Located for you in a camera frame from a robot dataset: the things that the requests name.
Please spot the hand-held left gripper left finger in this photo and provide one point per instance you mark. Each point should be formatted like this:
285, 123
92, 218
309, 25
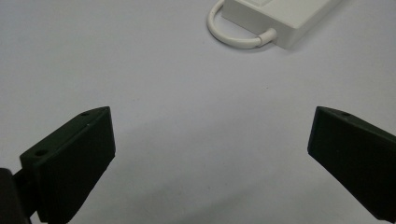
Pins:
71, 165

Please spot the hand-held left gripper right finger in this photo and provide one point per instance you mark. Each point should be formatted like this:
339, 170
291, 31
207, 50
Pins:
355, 155

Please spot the white power strip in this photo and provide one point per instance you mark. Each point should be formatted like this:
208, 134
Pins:
286, 15

